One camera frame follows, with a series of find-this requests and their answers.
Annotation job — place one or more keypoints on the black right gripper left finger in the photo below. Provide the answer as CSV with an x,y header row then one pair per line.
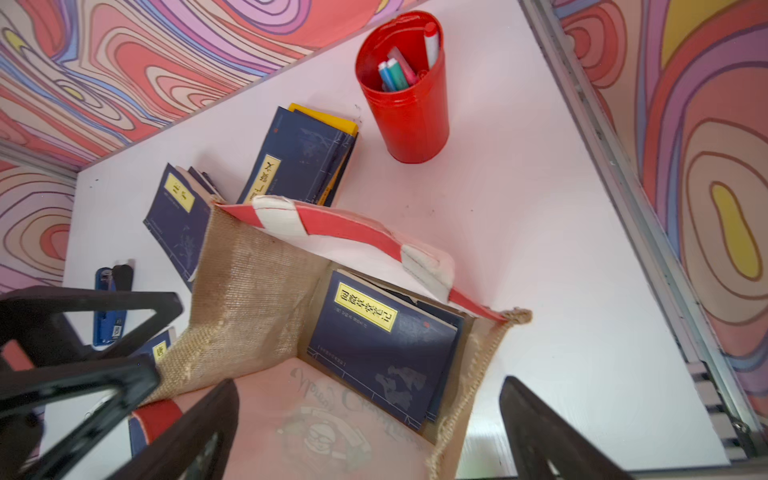
x,y
194,444

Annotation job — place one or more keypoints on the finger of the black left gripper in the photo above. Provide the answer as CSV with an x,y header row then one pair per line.
x,y
52,417
49,323

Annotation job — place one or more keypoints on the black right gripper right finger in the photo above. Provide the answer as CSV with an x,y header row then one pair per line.
x,y
543,444

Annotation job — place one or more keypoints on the red beige canvas tote bag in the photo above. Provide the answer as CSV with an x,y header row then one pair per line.
x,y
262,274

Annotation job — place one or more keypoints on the red pen holder cup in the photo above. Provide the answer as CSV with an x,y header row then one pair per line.
x,y
414,123

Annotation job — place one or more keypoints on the teal marker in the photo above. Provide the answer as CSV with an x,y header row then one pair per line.
x,y
392,76

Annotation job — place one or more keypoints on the pink marker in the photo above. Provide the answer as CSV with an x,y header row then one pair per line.
x,y
409,74

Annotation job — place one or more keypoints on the white red marker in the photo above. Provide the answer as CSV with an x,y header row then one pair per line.
x,y
432,43

